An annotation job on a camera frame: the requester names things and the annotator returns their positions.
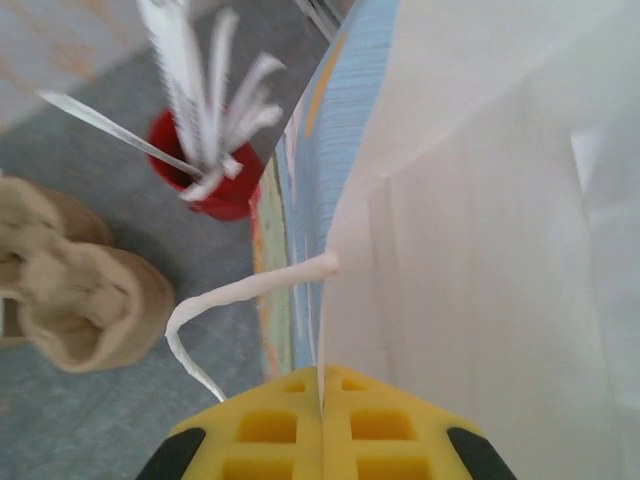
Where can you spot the red plastic cup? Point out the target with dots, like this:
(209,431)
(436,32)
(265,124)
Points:
(225,200)

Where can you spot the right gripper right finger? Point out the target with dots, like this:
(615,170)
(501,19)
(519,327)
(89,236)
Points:
(400,440)

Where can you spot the aluminium frame side rail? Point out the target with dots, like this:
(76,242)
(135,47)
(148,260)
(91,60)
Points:
(320,15)

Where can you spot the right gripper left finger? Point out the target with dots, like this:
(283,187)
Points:
(250,440)

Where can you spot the landscape print paper gift bag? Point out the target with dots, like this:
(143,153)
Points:
(500,250)

